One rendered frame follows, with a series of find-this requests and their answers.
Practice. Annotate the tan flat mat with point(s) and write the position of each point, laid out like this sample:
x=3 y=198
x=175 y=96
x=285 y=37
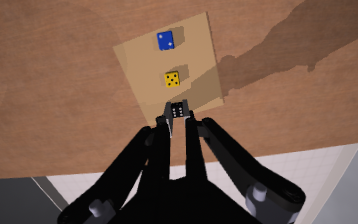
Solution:
x=144 y=65

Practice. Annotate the blue die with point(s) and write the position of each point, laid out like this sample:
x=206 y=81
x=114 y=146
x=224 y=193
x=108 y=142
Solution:
x=165 y=40

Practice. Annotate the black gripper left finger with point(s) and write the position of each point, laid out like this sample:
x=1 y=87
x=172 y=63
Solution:
x=105 y=198

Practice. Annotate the yellow die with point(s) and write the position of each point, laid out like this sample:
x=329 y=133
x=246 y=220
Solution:
x=172 y=79

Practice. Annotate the black die with white pips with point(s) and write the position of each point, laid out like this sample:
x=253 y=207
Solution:
x=177 y=110

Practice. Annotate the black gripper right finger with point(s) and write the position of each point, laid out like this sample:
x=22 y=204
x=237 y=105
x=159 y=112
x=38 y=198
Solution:
x=270 y=198

